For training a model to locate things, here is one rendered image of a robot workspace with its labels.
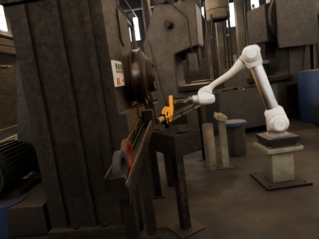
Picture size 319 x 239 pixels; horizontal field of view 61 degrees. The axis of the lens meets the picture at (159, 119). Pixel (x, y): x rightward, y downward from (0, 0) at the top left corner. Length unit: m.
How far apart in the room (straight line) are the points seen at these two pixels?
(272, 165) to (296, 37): 3.33
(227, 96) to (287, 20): 1.87
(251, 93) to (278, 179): 2.10
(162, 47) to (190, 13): 0.74
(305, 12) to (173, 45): 2.40
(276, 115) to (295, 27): 3.35
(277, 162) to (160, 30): 3.30
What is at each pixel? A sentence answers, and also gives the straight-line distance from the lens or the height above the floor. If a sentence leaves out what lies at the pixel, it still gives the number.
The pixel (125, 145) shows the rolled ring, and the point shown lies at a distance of 1.41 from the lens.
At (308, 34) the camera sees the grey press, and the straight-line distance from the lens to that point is 5.73.
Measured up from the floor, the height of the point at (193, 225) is 0.01.
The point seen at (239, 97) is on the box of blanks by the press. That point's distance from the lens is 4.43.
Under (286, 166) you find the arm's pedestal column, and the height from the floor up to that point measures 0.16.
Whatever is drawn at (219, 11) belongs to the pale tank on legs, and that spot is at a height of 3.23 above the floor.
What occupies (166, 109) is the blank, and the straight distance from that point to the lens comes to 2.76.
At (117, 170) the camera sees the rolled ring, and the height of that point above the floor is 0.70.
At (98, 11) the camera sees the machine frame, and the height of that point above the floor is 1.56.
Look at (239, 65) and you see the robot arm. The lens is 2.53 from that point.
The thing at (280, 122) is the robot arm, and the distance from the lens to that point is 2.34.
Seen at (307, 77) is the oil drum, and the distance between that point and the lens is 5.19.
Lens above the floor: 1.08
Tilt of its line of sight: 9 degrees down
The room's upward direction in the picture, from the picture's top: 7 degrees counter-clockwise
